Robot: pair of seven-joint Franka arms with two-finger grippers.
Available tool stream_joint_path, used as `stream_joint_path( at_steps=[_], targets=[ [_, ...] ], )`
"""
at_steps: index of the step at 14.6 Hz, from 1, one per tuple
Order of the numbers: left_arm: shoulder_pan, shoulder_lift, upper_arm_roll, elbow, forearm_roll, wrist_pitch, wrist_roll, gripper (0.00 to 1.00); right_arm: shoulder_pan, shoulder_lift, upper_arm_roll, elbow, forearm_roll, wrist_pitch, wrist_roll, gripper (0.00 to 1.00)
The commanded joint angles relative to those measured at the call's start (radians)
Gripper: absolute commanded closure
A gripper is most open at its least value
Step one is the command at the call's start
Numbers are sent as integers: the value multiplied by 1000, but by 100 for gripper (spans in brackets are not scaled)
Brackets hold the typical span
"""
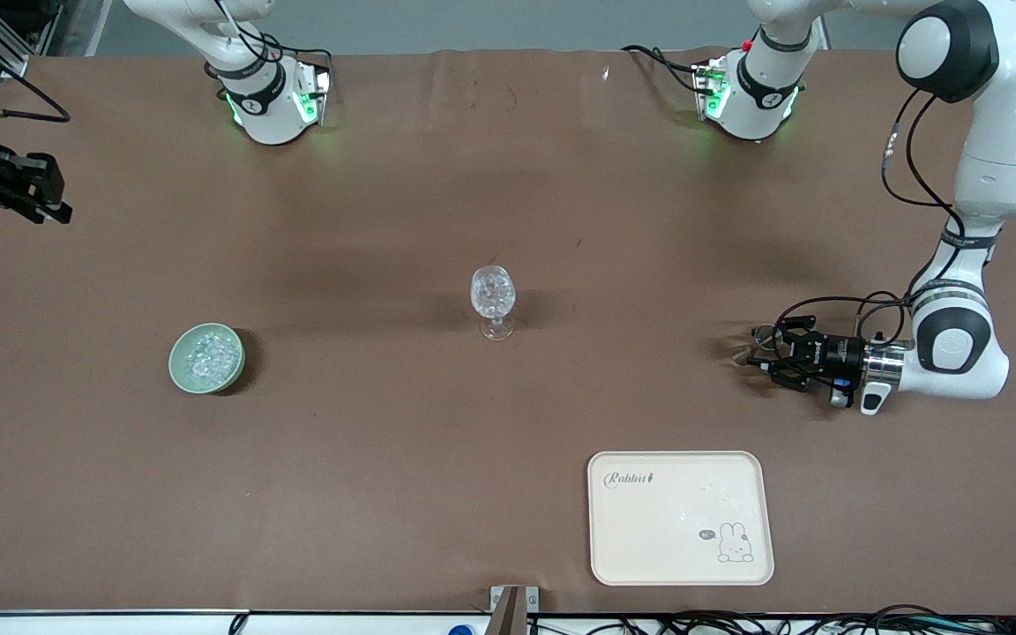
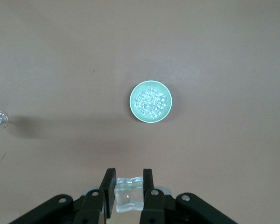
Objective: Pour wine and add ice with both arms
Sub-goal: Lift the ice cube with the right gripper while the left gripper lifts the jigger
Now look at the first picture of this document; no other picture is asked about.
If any steel double jigger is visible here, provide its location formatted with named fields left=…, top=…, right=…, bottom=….
left=731, top=325, right=781, bottom=367

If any clear cut wine glass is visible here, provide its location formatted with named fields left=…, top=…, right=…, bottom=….
left=470, top=265, right=518, bottom=342

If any clear ice cubes pile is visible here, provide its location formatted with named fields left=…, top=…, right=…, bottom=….
left=183, top=331, right=240, bottom=385

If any green ceramic bowl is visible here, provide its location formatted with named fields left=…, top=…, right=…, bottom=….
left=168, top=323, right=246, bottom=394

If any cream rabbit print tray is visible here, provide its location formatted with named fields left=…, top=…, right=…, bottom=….
left=587, top=451, right=775, bottom=586

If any brown table cover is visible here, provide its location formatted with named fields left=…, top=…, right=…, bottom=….
left=0, top=49, right=1016, bottom=616

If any black cable bundle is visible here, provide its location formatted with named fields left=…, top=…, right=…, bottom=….
left=526, top=604, right=1016, bottom=635

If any black right base cable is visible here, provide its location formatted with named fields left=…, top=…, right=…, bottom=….
left=211, top=0, right=334, bottom=100

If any black base cable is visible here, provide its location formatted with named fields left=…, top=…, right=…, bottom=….
left=211, top=0, right=334, bottom=100
left=621, top=44, right=705, bottom=93

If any black left base cable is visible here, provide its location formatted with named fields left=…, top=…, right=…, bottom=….
left=621, top=44, right=705, bottom=93

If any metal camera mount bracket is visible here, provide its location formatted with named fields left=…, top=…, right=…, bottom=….
left=486, top=586, right=540, bottom=635

